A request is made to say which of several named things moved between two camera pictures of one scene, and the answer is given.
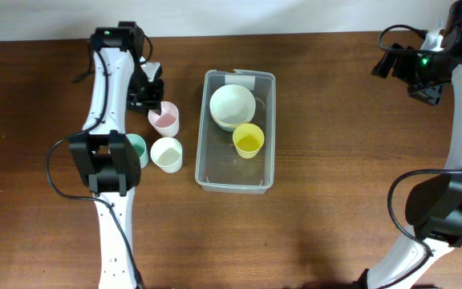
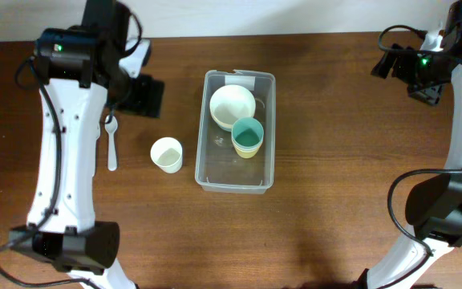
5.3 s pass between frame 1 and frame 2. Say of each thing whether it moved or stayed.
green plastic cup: moved
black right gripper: stayed
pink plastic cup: moved
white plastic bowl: stayed
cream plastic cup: stayed
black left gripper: stayed
